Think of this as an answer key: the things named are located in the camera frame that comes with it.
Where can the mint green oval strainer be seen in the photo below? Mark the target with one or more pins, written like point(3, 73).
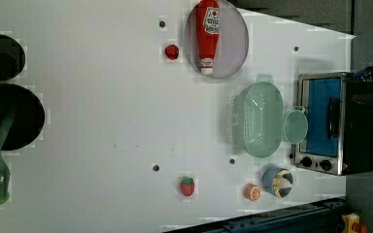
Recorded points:
point(256, 120)

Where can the small red toy tomato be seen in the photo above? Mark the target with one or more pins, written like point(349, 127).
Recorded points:
point(171, 52)

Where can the red toy strawberry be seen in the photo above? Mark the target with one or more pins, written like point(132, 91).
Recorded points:
point(187, 186)

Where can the grey round plate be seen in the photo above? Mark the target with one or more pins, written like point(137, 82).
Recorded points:
point(233, 44)

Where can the orange slice toy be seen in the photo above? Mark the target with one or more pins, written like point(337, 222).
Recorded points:
point(252, 192)

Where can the red plush ketchup bottle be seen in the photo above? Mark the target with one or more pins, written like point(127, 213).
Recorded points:
point(207, 28)

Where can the small mint green cup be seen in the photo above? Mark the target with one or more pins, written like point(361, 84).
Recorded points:
point(295, 125)

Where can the silver black toaster oven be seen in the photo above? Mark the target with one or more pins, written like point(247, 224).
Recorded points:
point(339, 140)

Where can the large black round pan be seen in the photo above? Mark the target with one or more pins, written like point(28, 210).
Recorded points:
point(30, 115)

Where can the small black pot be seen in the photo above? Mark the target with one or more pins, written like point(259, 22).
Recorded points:
point(12, 58)

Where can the yellow red emergency button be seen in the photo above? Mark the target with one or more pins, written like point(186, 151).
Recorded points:
point(353, 224)

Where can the blue metal table frame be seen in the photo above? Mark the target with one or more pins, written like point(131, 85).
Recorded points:
point(317, 217)

